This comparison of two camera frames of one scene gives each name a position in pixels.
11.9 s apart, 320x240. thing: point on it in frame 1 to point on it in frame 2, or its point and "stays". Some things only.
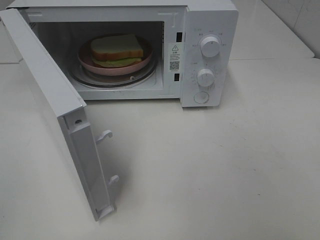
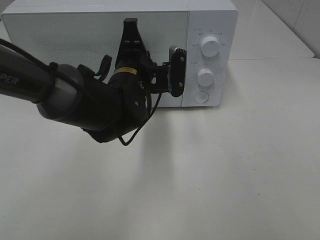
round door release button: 201,97 stays
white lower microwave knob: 206,77 stays
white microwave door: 68,106 to 85,38
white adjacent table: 259,33 stays
